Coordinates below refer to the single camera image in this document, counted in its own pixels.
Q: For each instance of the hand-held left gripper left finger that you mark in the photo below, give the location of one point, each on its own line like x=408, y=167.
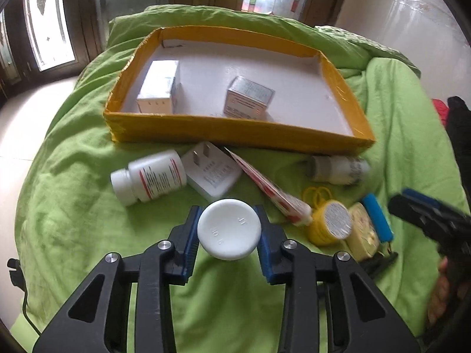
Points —
x=191, y=244

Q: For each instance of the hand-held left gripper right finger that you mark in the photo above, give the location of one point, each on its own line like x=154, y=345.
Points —
x=265, y=252

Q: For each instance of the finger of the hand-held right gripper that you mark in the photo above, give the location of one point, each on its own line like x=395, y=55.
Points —
x=412, y=213
x=419, y=196

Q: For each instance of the blue battery pack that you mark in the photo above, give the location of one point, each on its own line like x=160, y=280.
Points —
x=377, y=217

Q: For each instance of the white pill bottle green label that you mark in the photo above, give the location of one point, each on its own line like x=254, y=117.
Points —
x=228, y=228

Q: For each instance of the cream plastic case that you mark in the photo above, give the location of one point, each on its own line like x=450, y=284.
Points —
x=362, y=235

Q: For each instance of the yellow cardboard box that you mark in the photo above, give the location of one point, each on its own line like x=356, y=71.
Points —
x=235, y=132

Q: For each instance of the person's right hand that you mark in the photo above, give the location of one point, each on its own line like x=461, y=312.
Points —
x=439, y=294

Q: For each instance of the red and white tube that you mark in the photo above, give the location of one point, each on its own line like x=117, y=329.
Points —
x=265, y=187

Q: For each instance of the white charger plug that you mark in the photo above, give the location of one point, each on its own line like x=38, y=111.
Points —
x=213, y=176

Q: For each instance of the yellow round container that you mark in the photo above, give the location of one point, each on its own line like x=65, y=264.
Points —
x=333, y=220

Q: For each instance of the yellow rubber bands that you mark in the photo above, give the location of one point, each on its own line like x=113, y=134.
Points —
x=320, y=200

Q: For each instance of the dark cloth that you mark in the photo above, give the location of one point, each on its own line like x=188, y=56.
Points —
x=460, y=132

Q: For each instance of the white pill bottle red label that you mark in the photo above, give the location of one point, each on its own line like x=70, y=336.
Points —
x=154, y=176

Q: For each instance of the red cloth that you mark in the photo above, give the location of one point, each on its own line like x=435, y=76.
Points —
x=441, y=112

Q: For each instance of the small white bottle grey label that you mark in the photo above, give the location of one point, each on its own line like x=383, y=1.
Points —
x=335, y=169

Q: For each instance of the green blanket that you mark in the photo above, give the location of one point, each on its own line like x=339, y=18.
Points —
x=92, y=228

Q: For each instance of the small grey printed carton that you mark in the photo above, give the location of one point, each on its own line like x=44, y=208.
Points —
x=246, y=99

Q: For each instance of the green floral patterned cloth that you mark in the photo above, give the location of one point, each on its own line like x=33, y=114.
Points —
x=368, y=44

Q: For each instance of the white silver carton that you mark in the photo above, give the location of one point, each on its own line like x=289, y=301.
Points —
x=158, y=84

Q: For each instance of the wooden framed glass window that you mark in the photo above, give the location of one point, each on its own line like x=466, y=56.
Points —
x=92, y=14

